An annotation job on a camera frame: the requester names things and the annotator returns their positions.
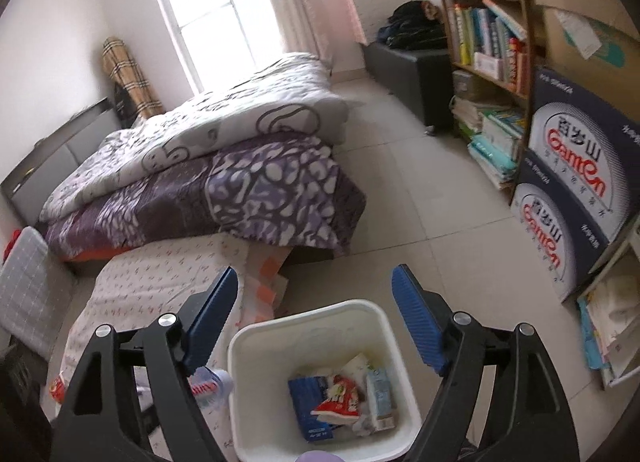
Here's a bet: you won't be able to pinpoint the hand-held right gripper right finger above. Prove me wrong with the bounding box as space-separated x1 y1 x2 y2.
391 264 596 462

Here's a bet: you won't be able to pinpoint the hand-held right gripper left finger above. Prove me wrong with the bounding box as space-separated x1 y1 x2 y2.
50 266 240 462

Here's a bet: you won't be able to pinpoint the white trash bin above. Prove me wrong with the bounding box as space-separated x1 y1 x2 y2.
227 298 423 462

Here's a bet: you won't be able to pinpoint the white wad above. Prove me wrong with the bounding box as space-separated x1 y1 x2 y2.
344 353 373 384

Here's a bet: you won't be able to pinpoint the blue grey milk carton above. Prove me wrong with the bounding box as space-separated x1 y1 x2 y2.
366 367 398 432

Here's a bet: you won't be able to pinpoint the red white snack wrapper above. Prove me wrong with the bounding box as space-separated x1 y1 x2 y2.
311 376 363 425

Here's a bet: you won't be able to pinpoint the white tissue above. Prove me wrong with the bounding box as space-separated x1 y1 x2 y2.
350 412 382 439

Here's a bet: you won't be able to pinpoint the plastic bottle with red label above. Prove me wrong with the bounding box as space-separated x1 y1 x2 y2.
191 366 235 409

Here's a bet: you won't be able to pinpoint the purple patterned blanket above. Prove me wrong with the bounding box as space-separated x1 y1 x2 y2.
45 134 368 263

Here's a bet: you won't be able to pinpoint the blue water carton box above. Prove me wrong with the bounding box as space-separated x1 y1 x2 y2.
510 149 608 303
527 66 640 243

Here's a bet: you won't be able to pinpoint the stack of lying books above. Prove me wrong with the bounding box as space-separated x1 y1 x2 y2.
452 96 526 190

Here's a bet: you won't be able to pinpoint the white printed quilt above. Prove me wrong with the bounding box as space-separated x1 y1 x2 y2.
39 52 351 223

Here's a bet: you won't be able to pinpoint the stack of papers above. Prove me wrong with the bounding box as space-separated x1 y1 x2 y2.
577 272 640 390

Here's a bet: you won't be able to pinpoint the black waste bin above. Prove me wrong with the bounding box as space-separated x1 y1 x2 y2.
0 342 51 462

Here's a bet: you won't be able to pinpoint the grey bed headboard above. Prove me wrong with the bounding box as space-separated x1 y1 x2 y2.
0 96 126 227

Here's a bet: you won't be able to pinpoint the black bag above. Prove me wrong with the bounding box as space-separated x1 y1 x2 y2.
114 82 138 127

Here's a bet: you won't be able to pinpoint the black ottoman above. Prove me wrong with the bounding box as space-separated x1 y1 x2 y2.
362 39 453 130

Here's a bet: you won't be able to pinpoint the plaid cloth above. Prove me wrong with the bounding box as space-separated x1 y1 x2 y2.
102 38 166 120

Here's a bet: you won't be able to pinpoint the row of colourful books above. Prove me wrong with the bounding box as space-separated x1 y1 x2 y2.
447 0 531 92

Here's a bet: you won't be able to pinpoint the pile of dark clothes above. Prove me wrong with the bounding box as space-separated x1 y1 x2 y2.
376 0 448 51

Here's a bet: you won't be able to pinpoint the wooden bookshelf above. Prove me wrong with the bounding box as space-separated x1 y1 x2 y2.
425 0 546 193

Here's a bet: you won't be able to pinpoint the window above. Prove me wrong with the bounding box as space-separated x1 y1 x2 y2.
149 0 288 95

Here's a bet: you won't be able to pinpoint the brown cardboard box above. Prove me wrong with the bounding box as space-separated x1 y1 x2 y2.
525 0 640 87

